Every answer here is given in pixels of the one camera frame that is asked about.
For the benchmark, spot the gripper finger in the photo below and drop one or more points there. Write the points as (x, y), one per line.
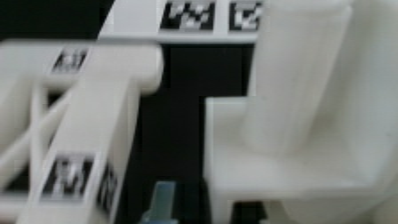
(159, 213)

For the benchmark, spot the white chair seat part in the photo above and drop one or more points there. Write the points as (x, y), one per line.
(331, 184)

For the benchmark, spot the white chair back frame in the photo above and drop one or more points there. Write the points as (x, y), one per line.
(72, 86)

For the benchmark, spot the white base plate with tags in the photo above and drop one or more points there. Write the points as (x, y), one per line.
(184, 21)

